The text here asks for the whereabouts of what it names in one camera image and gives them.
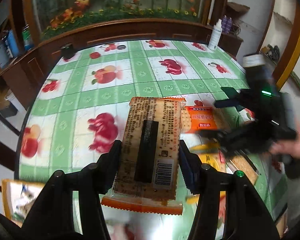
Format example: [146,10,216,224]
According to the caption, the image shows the green fruit-print tablecloth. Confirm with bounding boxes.
[19,39,290,240]

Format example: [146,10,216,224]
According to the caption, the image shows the clear cracker packet orange ends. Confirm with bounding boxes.
[101,96,187,216]

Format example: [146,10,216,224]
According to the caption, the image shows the light blue thermos jug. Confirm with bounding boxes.
[0,41,10,66]

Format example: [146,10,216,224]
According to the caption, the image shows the yellow basket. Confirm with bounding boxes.
[1,179,46,227]

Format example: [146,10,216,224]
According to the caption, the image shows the dark shoes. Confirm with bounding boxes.
[261,44,280,61]

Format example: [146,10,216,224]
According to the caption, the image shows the green bottle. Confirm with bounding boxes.
[22,25,34,51]

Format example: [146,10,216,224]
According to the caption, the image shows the orange front cracker packet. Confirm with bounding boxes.
[182,105,228,133]

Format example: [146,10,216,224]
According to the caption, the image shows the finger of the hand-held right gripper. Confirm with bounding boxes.
[214,91,245,108]
[197,127,240,158]

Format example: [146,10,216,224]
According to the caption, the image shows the flower mural panel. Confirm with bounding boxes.
[32,0,210,40]

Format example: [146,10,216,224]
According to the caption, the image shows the yellow snack packet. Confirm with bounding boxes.
[190,142,227,173]

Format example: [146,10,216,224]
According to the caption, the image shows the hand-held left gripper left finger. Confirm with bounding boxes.
[22,140,122,240]

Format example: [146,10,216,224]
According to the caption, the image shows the blue bottle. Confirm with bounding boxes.
[4,29,19,58]

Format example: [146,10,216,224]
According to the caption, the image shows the clear cracker packet green edge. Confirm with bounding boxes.
[229,154,260,183]

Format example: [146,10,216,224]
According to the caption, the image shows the small black box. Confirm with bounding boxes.
[61,44,74,58]

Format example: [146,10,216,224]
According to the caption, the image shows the purple spray cans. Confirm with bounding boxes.
[221,16,233,34]

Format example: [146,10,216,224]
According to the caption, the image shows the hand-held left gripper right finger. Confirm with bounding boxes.
[179,140,280,240]

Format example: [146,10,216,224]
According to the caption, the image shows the white spray bottle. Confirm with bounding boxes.
[208,19,223,51]

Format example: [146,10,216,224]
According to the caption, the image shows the person's right hand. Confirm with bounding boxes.
[270,125,300,160]

